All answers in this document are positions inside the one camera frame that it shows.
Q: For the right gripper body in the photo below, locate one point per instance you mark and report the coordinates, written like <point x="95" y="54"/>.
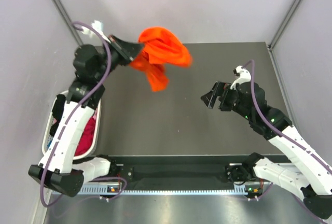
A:
<point x="230" y="97"/>

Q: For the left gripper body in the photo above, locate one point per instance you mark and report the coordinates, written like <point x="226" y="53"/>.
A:
<point x="119" y="56"/>

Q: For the orange t-shirt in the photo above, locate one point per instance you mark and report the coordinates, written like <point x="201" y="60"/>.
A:
<point x="161" y="47"/>

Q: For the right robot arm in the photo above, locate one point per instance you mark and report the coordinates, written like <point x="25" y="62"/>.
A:
<point x="312" y="183"/>

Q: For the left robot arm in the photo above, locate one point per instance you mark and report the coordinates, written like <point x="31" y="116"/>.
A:
<point x="57" y="169"/>

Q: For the black garment in basket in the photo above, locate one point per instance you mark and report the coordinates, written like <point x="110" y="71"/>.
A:
<point x="57" y="113"/>

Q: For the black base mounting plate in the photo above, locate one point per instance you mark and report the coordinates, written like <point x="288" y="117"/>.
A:
<point x="186" y="166"/>

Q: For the white laundry basket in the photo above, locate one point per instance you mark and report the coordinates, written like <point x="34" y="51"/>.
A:
<point x="48" y="137"/>

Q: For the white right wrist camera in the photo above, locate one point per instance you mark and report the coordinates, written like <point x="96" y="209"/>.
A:
<point x="242" y="75"/>

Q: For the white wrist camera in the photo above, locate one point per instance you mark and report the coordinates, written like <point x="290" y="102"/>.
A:
<point x="96" y="26"/>
<point x="242" y="75"/>

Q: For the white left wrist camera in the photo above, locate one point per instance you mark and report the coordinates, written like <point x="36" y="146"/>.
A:
<point x="96" y="26"/>

